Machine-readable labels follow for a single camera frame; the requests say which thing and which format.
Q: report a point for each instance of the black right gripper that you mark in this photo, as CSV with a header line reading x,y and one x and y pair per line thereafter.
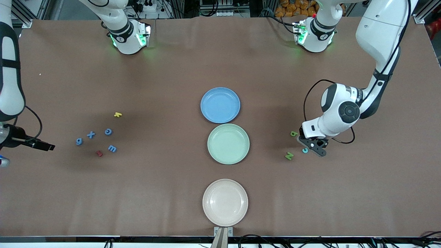
x,y
16,140

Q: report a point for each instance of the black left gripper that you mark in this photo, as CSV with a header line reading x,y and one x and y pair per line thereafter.
x,y
301,131

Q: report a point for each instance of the green foam letter q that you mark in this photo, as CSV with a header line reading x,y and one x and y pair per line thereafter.
x,y
296,132

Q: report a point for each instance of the green foam letter N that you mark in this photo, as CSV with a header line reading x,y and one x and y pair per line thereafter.
x,y
289,156

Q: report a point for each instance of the blue foam letter g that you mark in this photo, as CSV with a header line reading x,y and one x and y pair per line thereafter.
x,y
79,142

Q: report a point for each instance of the blue foam letter x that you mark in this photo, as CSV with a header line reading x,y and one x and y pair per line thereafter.
x,y
91,134

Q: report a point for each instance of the blue foam letter m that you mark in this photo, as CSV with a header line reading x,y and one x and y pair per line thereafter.
x,y
112,148

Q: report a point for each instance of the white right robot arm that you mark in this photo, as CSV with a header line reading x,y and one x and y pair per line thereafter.
x,y
10,96

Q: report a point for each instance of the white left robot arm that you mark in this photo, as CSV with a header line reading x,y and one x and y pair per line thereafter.
x,y
379,31

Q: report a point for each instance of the cyan foam letter c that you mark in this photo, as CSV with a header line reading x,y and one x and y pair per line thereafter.
x,y
307,150

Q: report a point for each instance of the red foam letter I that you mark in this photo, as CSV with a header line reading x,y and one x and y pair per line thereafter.
x,y
99,153

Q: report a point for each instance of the blue foam letter c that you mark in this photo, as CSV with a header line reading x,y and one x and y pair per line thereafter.
x,y
108,129

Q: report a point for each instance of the green plate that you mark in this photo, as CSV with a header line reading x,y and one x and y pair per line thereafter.
x,y
228,144

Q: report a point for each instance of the blue plate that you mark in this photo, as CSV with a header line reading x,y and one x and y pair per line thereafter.
x,y
220,105

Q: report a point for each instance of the brown table cover sheet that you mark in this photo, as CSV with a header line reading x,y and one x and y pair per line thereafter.
x,y
137,193

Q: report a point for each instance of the beige plate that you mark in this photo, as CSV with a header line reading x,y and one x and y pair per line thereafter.
x,y
225,202

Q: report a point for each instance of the bag of orange objects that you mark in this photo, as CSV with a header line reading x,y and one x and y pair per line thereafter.
x,y
293,8

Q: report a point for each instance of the long white power strip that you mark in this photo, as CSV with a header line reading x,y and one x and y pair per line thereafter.
x,y
225,14

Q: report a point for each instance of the white power strip with plugs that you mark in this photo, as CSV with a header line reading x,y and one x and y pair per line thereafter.
x,y
150,7

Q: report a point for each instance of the metal mount bracket plate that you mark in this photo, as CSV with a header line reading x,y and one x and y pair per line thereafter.
x,y
230,231

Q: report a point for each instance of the aluminium frame profile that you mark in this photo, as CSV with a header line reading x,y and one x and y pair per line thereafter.
x,y
24,19
421,17

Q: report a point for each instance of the beige mount post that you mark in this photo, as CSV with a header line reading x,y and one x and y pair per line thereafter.
x,y
220,241

